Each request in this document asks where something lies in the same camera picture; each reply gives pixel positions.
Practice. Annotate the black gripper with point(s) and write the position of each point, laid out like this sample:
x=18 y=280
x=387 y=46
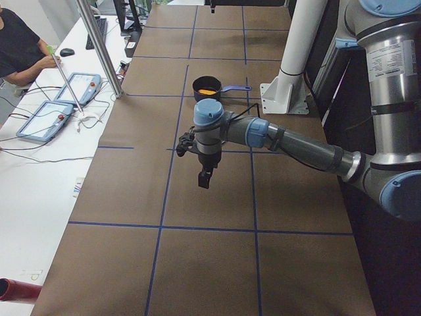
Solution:
x=208 y=161

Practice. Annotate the yellow corn cob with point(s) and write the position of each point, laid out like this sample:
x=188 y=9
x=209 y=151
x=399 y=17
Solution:
x=207 y=92

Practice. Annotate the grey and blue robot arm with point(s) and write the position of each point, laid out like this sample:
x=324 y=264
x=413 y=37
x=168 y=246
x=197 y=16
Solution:
x=370 y=113

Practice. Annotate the black monitor stand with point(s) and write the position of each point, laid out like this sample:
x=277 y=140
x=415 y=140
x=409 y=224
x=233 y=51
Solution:
x=127 y=17

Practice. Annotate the far teach pendant tablet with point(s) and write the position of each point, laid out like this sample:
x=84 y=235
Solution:
x=84 y=86

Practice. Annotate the teach pendant tablet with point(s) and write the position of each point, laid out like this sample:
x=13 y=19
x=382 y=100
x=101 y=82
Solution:
x=46 y=121
x=84 y=86

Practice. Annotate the black computer mouse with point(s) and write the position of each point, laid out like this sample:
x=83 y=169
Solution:
x=66 y=52

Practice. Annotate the near teach pendant tablet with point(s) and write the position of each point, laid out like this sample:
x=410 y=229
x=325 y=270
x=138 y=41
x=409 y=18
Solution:
x=46 y=121

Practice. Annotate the metal rod with green tip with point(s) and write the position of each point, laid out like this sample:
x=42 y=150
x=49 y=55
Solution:
x=67 y=83

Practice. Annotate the person in black shirt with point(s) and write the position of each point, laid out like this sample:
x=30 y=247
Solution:
x=23 y=53

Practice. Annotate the red cylinder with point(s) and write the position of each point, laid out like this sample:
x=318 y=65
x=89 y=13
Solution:
x=19 y=292

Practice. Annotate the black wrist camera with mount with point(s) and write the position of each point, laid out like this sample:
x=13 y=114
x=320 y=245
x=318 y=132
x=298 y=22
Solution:
x=186 y=143

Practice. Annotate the black pot with purple handle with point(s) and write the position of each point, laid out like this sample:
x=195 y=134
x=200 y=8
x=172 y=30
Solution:
x=212 y=83

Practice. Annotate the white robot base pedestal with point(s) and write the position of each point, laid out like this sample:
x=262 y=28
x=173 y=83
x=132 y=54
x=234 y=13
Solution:
x=286 y=93

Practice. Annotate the aluminium frame post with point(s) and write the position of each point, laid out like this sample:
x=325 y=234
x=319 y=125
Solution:
x=99 y=45

